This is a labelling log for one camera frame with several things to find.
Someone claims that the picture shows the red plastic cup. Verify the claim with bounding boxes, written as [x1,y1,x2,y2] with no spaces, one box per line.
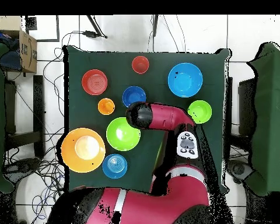
[131,55,150,75]

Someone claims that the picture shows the large green bowl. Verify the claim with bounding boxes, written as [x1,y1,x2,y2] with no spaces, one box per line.
[106,117,141,152]

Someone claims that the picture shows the dark blue bowl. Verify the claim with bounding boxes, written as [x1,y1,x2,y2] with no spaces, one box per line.
[122,85,147,109]

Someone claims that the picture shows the orange ribbed plastic cup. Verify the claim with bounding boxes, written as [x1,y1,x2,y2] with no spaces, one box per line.
[97,97,116,116]

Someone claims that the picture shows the small light blue bowl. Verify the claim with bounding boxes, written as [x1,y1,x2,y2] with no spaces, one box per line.
[101,153,128,180]

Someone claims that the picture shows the dark green tablecloth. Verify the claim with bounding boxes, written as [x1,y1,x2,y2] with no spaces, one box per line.
[64,45,232,194]

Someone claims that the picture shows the red plastic bowl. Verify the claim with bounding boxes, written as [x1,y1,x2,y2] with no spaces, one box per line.
[81,69,109,96]

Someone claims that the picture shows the small green ribbed bowl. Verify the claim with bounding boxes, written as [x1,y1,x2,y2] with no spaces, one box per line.
[187,100,212,124]

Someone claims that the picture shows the large light blue bowl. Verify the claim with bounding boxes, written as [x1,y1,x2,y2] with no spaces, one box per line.
[167,62,204,98]

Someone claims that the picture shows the large yellow bowl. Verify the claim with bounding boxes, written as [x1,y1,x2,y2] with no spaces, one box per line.
[61,127,106,174]

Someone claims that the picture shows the black power adapter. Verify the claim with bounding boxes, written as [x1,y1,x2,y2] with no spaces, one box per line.
[82,30,108,39]

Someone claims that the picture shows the cardboard box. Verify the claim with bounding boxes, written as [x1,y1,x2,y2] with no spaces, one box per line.
[0,15,38,74]

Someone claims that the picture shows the dark blue bag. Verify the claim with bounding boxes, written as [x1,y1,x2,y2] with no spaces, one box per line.
[0,28,23,72]

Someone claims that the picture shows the tangled floor cables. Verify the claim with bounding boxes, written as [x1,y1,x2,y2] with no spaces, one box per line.
[4,31,71,224]

